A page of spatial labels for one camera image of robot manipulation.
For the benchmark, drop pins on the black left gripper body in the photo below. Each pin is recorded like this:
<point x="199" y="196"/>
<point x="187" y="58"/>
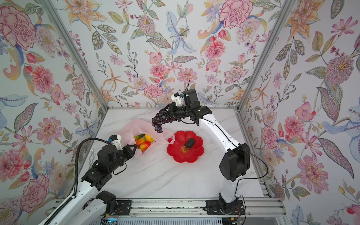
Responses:
<point x="124" y="155"/>

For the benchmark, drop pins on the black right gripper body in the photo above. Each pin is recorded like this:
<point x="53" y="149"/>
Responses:
<point x="178" y="114"/>

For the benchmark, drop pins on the dark purple grape bunch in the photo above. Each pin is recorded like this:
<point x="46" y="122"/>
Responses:
<point x="160" y="119"/>

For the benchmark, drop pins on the green yellow mango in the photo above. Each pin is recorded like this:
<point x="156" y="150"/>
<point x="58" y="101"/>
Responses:
<point x="138" y="137"/>

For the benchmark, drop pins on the red orange pepper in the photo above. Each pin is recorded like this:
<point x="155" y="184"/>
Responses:
<point x="144" y="146"/>

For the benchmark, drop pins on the yellow bell pepper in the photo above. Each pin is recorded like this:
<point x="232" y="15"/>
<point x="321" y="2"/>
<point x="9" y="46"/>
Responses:
<point x="148" y="138"/>

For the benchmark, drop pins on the pink plastic bag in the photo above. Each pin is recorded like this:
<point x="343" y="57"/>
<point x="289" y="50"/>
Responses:
<point x="137" y="130"/>

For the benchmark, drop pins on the dark eggplant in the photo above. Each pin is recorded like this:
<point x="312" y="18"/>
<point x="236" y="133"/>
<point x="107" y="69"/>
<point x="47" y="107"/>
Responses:
<point x="190" y="143"/>

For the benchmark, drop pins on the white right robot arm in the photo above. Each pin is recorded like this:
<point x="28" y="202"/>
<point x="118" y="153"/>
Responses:
<point x="236" y="156"/>

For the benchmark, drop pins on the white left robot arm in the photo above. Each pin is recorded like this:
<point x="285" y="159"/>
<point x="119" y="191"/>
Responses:
<point x="89" y="200"/>

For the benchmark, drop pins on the red flower-shaped plate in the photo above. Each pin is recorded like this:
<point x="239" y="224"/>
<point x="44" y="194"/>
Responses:
<point x="179" y="153"/>

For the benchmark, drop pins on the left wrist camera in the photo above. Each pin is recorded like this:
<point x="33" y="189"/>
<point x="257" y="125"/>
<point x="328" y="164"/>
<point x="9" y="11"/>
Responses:
<point x="116" y="140"/>

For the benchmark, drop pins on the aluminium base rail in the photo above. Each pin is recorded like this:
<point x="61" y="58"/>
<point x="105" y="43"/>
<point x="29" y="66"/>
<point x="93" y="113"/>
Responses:
<point x="183" y="211"/>

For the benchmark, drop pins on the aluminium frame post right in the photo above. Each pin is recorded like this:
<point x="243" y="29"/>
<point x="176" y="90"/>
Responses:
<point x="263" y="57"/>

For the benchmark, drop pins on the aluminium frame post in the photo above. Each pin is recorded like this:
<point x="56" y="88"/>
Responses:
<point x="263" y="57"/>
<point x="65" y="36"/>

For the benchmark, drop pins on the aluminium frame post left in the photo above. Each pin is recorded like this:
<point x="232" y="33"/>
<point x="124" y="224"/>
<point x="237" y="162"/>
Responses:
<point x="65" y="36"/>

